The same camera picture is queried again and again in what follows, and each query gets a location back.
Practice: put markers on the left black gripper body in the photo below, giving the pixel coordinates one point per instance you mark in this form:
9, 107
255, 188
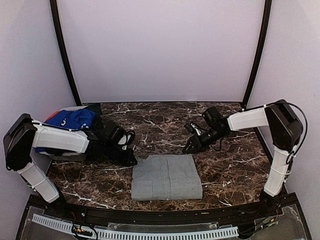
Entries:
118, 158

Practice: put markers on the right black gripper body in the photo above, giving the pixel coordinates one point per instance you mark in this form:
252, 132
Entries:
204, 142

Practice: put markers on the grey button shirt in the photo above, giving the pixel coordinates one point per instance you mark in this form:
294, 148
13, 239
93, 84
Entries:
166, 178

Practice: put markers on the blue printed t-shirt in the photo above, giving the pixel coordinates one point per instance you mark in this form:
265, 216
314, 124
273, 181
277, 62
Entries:
82, 118

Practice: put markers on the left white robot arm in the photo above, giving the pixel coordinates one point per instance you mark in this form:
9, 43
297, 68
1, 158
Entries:
25, 134

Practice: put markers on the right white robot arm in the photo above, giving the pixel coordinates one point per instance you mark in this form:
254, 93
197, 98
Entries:
287, 124

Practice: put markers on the grey laundry basket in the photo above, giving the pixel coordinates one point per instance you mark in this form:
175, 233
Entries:
71, 157

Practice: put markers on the black garment in basket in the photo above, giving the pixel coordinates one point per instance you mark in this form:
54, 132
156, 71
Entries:
97, 123

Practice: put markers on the orange red garment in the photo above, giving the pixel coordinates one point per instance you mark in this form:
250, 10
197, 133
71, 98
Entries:
53, 115

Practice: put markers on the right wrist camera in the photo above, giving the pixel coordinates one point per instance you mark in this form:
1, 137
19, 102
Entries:
194, 129

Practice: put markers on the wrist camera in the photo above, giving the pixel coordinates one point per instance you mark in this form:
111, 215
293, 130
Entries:
127, 139
194, 129

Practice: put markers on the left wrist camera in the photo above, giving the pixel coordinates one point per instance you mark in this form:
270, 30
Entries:
127, 139

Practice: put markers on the black curved front rail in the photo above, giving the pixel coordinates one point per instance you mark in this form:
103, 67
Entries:
238, 215

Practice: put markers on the white slotted cable duct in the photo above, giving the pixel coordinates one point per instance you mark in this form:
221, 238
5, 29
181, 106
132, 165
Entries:
105, 234

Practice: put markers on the right black frame post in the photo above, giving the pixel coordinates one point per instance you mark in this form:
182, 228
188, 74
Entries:
258, 53

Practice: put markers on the black frame post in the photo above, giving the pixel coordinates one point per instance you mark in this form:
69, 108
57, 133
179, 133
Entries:
63, 51
258, 53

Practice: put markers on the left black frame post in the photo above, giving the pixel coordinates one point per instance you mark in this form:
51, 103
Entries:
63, 51

